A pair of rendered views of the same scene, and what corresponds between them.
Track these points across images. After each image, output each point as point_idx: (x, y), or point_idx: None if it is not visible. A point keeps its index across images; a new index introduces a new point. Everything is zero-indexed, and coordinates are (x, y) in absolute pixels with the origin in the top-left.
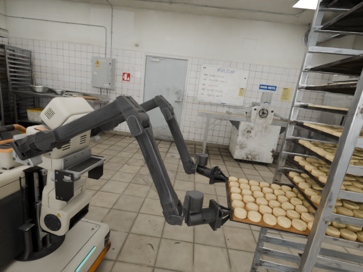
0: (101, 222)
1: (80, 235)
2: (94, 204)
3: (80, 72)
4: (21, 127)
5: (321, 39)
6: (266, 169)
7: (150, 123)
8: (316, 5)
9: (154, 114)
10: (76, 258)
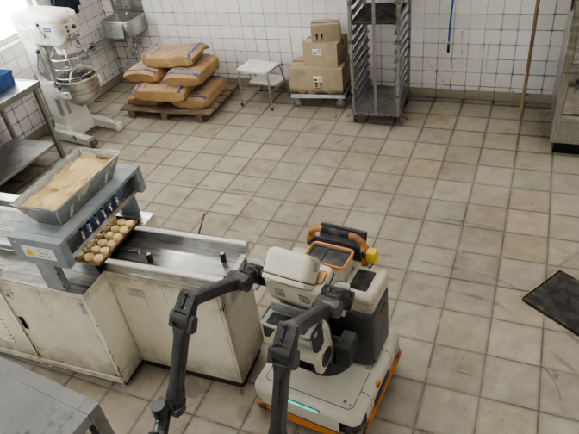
0: (429, 432)
1: (333, 390)
2: (483, 413)
3: None
4: (357, 239)
5: None
6: None
7: (189, 329)
8: (102, 410)
9: None
10: (297, 394)
